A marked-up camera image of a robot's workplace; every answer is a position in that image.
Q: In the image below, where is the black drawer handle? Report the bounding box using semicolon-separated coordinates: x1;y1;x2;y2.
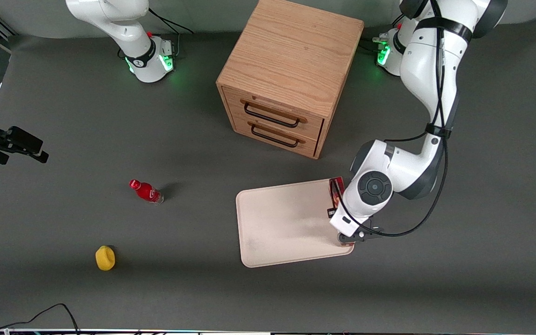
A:
250;123;300;148
243;102;301;128

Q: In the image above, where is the yellow sponge toy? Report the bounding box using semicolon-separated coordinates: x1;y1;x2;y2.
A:
95;245;116;271

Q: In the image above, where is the beige rectangular tray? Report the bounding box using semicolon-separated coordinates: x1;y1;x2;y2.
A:
235;178;355;268

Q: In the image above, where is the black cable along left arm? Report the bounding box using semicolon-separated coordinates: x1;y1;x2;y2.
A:
331;0;450;238

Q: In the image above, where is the wooden two-drawer cabinet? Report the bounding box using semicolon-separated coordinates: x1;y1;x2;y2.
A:
216;0;365;160

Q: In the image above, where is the black cable at right arm base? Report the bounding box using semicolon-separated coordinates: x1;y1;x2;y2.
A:
148;8;194;36

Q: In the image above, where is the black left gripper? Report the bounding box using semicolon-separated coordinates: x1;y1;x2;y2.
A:
327;209;384;247

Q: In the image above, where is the red cookie box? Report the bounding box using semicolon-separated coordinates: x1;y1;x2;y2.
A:
328;177;346;219

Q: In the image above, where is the aluminium frame rail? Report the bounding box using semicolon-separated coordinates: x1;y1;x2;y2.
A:
0;8;18;41

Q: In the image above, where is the black cable looping onto table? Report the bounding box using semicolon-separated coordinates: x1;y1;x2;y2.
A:
0;303;80;334

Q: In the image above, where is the small red soda bottle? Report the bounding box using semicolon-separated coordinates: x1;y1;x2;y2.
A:
129;179;164;205

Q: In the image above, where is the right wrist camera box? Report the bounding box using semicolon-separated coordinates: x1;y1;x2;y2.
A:
9;126;49;164

